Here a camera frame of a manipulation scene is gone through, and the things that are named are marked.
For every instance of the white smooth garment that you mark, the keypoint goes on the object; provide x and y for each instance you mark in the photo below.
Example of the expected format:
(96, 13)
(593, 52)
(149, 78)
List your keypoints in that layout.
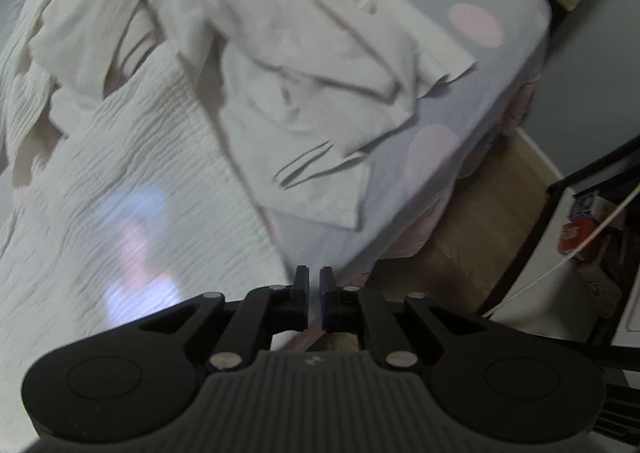
(100, 8)

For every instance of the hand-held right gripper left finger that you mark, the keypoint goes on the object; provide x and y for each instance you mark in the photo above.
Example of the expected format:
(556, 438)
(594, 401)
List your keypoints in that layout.
(300, 293)

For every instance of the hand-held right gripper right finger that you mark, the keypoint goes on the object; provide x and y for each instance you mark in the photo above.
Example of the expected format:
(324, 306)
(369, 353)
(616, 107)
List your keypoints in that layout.
(327, 293)

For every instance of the blue and white box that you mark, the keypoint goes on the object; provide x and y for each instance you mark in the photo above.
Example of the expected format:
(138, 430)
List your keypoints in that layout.
(587, 205)

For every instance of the red box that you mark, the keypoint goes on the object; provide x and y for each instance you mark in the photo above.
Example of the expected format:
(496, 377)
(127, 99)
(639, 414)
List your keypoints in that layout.
(575, 233)

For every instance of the white crinkled garment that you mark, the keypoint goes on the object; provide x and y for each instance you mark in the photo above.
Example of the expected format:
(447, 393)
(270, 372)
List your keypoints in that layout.
(125, 173)

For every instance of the bed with pink dotted sheet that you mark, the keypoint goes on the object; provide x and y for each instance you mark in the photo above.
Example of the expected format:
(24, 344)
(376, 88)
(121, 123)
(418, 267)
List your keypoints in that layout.
(490, 83)

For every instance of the off-white fleece garment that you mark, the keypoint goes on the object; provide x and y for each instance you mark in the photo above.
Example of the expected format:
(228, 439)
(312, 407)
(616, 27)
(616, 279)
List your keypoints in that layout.
(310, 83)

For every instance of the black framed bedside table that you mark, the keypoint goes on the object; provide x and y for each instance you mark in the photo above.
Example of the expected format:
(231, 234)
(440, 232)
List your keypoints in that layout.
(545, 283)

